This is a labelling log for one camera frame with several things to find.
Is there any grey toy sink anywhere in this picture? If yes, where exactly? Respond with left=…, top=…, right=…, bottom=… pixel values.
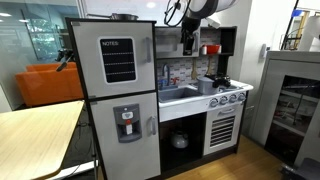
left=157, top=86, right=203, bottom=104

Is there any white toy oven door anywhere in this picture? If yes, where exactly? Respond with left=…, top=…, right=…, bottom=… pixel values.
left=203, top=102, right=245, bottom=157

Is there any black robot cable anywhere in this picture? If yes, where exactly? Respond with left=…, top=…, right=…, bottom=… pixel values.
left=163, top=0, right=193, bottom=28

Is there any grey toy faucet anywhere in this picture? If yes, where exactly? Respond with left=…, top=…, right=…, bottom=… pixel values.
left=161, top=63, right=172, bottom=88

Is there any grey pot with black lid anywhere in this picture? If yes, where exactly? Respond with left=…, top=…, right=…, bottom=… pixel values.
left=213, top=73, right=232, bottom=90

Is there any light wooden desk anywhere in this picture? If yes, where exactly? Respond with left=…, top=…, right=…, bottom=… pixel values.
left=0, top=99, right=100, bottom=180

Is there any wooden slotted turner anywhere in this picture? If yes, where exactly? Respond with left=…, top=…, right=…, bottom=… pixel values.
left=205, top=55, right=215, bottom=78

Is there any red plastic bowl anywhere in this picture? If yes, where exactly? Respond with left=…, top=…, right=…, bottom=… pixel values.
left=205, top=44, right=221, bottom=55

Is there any black tripod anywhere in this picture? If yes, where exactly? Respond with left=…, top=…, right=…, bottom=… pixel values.
left=54, top=47, right=76, bottom=73

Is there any white roll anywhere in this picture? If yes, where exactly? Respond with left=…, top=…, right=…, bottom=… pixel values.
left=297, top=14, right=320, bottom=52

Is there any grey fridge door with dispenser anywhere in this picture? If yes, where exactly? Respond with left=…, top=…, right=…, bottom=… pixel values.
left=88, top=91, right=162, bottom=180

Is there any white glossy board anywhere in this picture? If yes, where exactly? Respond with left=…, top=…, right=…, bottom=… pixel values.
left=81, top=0, right=214, bottom=27

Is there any white toy microwave door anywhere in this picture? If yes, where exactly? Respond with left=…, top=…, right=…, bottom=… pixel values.
left=154, top=26, right=202, bottom=60

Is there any black pot in oven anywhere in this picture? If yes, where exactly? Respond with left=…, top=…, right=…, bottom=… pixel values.
left=170, top=130, right=190, bottom=150

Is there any white wall box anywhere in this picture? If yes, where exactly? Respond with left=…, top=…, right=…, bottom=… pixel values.
left=259, top=42, right=272, bottom=60

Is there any grey pressure pot black handle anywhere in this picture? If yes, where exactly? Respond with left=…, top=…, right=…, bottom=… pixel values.
left=196, top=73, right=223, bottom=96

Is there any grey glass-front cabinet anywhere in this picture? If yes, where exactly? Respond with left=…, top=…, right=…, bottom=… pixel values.
left=249, top=49, right=320, bottom=168

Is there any orange sofa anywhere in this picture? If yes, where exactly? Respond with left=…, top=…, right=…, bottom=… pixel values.
left=14, top=61, right=85, bottom=108

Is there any black frying pan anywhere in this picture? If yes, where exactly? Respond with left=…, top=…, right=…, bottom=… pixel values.
left=86, top=12, right=140, bottom=22

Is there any grey stovetop panel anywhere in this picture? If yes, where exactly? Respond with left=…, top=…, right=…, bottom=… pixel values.
left=189, top=80, right=242, bottom=96

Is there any wooden spatula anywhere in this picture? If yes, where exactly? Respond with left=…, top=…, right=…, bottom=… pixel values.
left=190, top=58, right=199, bottom=81

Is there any dark grey stool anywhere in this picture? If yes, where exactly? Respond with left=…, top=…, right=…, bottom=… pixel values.
left=279, top=157, right=320, bottom=180

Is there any black white toy kitchen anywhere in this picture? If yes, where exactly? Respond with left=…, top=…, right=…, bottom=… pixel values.
left=65, top=17, right=255, bottom=180

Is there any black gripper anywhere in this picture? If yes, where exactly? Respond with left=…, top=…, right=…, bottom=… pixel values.
left=180, top=15, right=202, bottom=36

